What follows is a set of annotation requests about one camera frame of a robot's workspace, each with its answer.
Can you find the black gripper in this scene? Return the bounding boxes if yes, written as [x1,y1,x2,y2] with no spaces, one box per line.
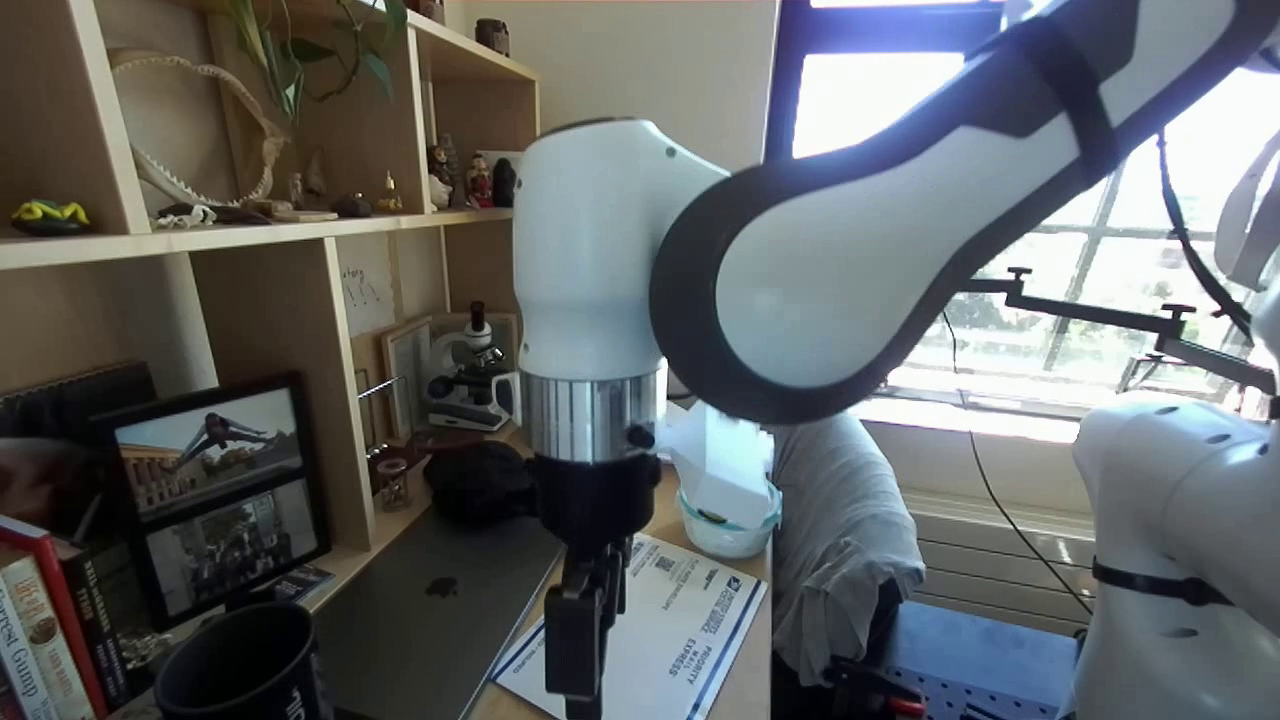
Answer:
[527,452,664,703]

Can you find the black bag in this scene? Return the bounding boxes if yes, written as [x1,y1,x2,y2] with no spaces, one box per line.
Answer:
[424,437,539,533]

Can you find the white paper with blue edge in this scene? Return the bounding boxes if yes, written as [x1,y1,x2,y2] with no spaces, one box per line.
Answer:
[488,527,772,720]

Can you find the black and white microscope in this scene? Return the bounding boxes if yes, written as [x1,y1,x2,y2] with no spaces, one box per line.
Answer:
[424,297,527,439]

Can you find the dark grey laptop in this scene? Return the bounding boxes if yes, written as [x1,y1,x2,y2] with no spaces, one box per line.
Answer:
[310,507,574,720]

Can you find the brown leather object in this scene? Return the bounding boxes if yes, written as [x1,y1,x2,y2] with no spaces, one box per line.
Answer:
[368,443,421,515]

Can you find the grey cloth on chair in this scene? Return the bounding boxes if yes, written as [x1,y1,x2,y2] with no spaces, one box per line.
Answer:
[768,408,932,691]

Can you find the light wooden shelf unit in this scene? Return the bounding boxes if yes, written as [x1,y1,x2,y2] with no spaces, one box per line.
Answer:
[0,0,544,720]

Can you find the black ribbed mug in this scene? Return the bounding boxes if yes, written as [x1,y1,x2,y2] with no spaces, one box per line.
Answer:
[150,596,336,720]

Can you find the white radiator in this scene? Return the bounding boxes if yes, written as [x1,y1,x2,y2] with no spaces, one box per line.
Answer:
[904,489,1111,633]

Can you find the blue perforated panel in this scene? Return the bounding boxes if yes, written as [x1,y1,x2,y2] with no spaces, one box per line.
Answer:
[886,596,1083,720]

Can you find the small dark jar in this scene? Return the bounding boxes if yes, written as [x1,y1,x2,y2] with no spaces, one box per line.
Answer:
[474,11,518,62]

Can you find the red and black book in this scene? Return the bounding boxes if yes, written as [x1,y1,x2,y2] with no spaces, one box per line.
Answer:
[0,507,122,720]

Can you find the green trailing potted plant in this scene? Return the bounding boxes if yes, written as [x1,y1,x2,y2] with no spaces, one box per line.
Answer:
[215,0,414,139]

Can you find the white spine book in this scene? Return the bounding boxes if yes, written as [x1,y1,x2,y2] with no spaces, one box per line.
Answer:
[0,548,64,720]

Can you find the yellow green toy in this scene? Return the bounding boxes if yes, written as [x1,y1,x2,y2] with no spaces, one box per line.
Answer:
[7,194,99,240]

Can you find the metal wire rack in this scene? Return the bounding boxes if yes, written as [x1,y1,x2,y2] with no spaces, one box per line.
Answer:
[352,377,406,459]

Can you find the black double photo frame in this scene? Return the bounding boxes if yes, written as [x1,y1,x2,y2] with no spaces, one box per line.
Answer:
[90,370,336,633]

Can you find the black camera stand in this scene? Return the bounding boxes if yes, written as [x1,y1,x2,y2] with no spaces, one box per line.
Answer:
[964,265,1280,406]

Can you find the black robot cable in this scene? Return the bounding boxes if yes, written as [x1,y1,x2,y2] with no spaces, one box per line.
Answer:
[1152,126,1260,346]

